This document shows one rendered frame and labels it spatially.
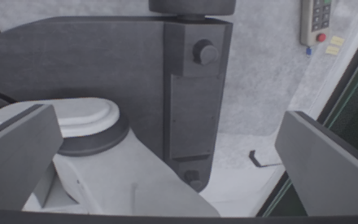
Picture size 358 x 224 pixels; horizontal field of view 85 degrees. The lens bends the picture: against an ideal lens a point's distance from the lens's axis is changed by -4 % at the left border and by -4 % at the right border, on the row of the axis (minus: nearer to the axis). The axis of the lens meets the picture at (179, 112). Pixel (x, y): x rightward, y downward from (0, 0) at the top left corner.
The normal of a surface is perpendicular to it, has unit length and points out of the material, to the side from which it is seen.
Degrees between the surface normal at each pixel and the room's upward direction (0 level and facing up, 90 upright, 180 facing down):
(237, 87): 0
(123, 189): 90
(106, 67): 0
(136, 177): 90
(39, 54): 0
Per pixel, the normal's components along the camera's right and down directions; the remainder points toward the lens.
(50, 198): 0.04, -0.87
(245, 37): 0.21, 0.49
